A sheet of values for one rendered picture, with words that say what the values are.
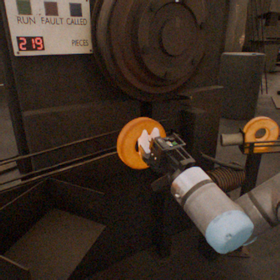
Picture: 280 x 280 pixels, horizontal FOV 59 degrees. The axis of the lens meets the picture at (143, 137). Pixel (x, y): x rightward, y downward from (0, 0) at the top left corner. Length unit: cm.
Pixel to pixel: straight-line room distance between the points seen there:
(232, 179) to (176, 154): 66
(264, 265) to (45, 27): 149
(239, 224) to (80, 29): 78
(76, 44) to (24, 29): 17
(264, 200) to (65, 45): 77
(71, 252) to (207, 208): 38
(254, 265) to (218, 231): 107
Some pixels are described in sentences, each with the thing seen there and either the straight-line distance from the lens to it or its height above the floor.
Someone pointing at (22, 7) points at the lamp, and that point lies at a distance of 92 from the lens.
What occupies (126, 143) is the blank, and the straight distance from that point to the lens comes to 68.
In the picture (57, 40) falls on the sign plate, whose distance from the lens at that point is 94.
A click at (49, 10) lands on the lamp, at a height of 119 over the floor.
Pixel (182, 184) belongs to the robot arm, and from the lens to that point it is 54.
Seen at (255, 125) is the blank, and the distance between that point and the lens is 120.
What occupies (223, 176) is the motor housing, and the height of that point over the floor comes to 52.
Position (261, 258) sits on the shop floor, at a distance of 162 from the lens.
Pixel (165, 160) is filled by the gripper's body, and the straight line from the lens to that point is 61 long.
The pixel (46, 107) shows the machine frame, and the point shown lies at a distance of 98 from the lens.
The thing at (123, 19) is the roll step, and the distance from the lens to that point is 85.
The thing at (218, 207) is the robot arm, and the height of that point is 82.
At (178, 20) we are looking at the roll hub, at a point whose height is 116.
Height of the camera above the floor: 112
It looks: 23 degrees down
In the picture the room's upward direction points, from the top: straight up
